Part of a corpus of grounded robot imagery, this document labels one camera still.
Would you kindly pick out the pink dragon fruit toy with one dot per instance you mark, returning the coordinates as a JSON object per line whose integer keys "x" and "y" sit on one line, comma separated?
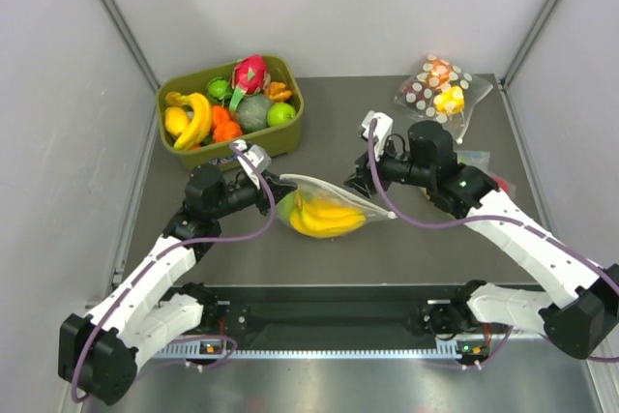
{"x": 247, "y": 79}

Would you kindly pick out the green round fruit toy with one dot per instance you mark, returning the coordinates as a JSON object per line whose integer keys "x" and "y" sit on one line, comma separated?
{"x": 219, "y": 89}

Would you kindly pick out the aluminium frame post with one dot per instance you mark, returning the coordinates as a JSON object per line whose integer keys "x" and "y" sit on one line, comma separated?
{"x": 126, "y": 35}
{"x": 540, "y": 21}

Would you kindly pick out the orange walnut-like toy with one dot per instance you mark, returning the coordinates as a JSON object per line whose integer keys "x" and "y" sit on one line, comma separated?
{"x": 277, "y": 92}

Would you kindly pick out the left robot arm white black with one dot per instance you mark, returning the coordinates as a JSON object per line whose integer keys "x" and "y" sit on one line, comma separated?
{"x": 101, "y": 353}

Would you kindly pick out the slotted grey cable duct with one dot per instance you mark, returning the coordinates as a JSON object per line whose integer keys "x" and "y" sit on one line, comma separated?
{"x": 210, "y": 350}

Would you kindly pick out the zip bag with bananas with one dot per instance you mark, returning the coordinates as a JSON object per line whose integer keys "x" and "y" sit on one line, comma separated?
{"x": 309, "y": 187}

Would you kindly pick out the olive green plastic bin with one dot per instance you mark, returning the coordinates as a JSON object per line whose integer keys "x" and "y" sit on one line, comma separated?
{"x": 276, "y": 141}

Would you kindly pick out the grey green melon toy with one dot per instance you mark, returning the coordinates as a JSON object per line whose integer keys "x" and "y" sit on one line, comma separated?
{"x": 252, "y": 113}

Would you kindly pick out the polka dot zip bag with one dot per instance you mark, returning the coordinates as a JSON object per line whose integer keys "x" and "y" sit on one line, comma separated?
{"x": 441, "y": 91}

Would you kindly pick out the orange pumpkin toy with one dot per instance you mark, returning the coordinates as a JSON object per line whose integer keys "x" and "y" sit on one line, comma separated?
{"x": 227, "y": 130}

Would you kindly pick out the yellow lemon toy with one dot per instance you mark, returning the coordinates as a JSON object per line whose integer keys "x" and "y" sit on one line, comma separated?
{"x": 176, "y": 120}

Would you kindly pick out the left aluminium frame post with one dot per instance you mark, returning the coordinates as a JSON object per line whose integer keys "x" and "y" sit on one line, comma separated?
{"x": 126, "y": 35}

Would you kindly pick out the orange tangerine toy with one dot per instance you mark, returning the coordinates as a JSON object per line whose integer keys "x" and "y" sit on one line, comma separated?
{"x": 220, "y": 114}

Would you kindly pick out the right aluminium frame post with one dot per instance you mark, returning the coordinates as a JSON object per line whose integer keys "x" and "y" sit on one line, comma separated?
{"x": 540, "y": 21}

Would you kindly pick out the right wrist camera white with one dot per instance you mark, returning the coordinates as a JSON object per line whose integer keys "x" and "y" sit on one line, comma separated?
{"x": 376, "y": 127}

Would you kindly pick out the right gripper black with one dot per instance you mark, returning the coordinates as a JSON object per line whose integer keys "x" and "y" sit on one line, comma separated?
{"x": 363, "y": 183}

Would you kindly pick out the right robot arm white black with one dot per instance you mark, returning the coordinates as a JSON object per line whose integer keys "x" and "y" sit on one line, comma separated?
{"x": 576, "y": 307}

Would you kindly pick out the blue zip bag colourful balls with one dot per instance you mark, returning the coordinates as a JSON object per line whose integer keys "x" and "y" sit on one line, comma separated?
{"x": 481, "y": 159}

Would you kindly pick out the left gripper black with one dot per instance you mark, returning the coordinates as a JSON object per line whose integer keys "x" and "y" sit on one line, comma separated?
{"x": 277, "y": 190}

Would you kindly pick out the green apple toy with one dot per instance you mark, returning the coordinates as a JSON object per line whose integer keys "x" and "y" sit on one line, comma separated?
{"x": 280, "y": 113}

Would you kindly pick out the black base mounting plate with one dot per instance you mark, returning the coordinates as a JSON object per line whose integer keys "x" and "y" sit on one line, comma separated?
{"x": 376, "y": 316}

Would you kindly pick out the yellow banana bunch in bin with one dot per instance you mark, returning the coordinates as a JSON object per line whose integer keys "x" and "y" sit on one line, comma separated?
{"x": 199, "y": 110}

